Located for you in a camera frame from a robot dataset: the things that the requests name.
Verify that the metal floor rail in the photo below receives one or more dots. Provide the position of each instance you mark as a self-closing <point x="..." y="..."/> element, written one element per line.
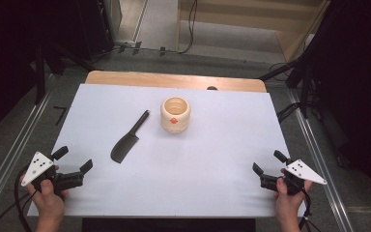
<point x="19" y="138"/>
<point x="322" y="167"/>

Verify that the small dark round object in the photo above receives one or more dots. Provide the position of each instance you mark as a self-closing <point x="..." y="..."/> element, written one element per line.
<point x="212" y="88"/>

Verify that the person's left hand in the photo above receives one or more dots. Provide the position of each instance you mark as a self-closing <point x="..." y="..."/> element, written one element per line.
<point x="49" y="201"/>

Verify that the dark cabinet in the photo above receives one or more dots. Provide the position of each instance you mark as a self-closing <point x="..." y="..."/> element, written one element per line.
<point x="93" y="25"/>

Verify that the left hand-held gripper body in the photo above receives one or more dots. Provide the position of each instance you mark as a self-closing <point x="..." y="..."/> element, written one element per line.
<point x="38" y="167"/>

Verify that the wooden shelf unit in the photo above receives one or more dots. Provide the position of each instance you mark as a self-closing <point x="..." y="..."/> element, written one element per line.
<point x="238" y="19"/>

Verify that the person's right hand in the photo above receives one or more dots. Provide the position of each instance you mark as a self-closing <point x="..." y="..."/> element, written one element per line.
<point x="286" y="203"/>

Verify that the black metal stand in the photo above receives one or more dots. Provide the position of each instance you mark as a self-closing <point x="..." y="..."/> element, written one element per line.
<point x="304" y="80"/>
<point x="40" y="77"/>

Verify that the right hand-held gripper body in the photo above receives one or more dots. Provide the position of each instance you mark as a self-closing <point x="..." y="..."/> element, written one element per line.
<point x="299" y="169"/>

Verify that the cream ceramic cup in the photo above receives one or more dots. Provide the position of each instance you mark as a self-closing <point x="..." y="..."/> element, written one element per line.
<point x="175" y="121"/>

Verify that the white board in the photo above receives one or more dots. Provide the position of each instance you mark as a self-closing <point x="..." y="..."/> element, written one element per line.
<point x="190" y="167"/>

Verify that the black panel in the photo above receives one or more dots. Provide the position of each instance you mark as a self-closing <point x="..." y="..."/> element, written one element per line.
<point x="167" y="225"/>

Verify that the black kitchen knife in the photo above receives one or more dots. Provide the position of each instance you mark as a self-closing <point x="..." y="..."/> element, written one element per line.
<point x="125" y="146"/>

